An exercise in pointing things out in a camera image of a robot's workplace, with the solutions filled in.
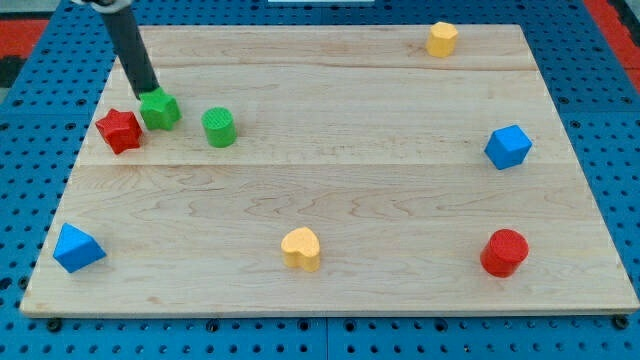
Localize green star block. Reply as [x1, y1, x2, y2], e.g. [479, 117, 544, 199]
[139, 87, 181, 131]

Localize blue cube block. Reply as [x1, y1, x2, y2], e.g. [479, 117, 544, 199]
[484, 125, 532, 170]

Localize red star block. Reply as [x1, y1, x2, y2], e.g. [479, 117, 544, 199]
[96, 109, 143, 155]

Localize light wooden board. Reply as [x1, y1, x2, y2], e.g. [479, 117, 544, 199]
[20, 25, 639, 319]

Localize yellow heart block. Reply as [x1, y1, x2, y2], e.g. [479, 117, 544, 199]
[280, 227, 320, 272]

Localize green cylinder block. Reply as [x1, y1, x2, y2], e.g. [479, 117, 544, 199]
[201, 107, 237, 148]

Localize yellow hexagon block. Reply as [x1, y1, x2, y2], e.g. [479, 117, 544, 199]
[425, 22, 458, 58]

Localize red cylinder block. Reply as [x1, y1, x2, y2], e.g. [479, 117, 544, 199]
[480, 229, 529, 278]

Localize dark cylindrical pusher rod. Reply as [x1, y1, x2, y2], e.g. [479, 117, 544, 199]
[100, 0, 159, 99]

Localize blue triangular prism block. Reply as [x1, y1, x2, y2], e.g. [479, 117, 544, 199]
[53, 223, 107, 273]

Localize silver rod mount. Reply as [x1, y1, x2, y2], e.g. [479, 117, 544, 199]
[71, 0, 133, 14]

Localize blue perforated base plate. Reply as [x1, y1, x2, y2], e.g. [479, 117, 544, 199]
[1, 1, 639, 359]

